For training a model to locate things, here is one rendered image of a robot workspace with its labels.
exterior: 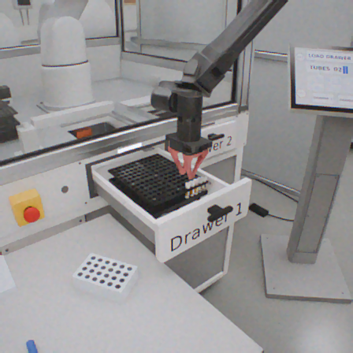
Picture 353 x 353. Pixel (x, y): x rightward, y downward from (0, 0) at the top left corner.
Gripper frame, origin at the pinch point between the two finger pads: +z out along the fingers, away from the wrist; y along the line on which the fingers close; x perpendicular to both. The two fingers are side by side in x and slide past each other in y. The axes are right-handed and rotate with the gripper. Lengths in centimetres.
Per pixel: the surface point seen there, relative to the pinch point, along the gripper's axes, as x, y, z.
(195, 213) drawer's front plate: -7.0, 10.8, 3.5
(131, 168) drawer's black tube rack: -4.8, -18.2, 4.0
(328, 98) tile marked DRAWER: 80, -3, -11
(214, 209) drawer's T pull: -2.7, 12.5, 3.4
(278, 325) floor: 55, 11, 92
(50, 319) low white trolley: -40.5, 4.8, 20.3
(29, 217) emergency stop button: -35.6, -15.9, 7.9
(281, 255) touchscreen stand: 93, -15, 85
